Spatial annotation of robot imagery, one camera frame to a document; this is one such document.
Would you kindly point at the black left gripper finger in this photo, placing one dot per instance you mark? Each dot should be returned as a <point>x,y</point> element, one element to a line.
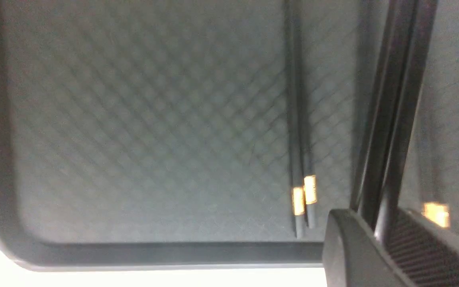
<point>419,254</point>

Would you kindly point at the black chopstick gold band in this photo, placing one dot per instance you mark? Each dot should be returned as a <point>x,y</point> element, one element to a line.
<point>293,91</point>
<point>414,21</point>
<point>304,127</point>
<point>383,37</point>

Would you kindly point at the black plastic tray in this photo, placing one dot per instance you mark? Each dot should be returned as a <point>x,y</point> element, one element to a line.
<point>153,134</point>

